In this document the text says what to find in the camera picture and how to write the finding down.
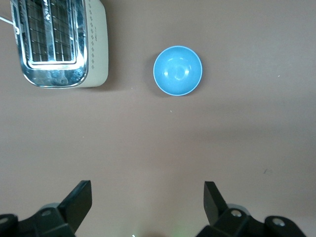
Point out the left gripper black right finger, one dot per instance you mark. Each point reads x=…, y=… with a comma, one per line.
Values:
x=217, y=214

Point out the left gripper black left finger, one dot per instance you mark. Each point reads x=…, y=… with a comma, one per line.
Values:
x=71, y=209

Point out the blue bowl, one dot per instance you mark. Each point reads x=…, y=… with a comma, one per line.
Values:
x=177, y=71

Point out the brown table cover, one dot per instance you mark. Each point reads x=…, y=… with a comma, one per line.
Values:
x=158, y=148

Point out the cream and chrome toaster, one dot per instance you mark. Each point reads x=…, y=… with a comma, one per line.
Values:
x=96, y=49

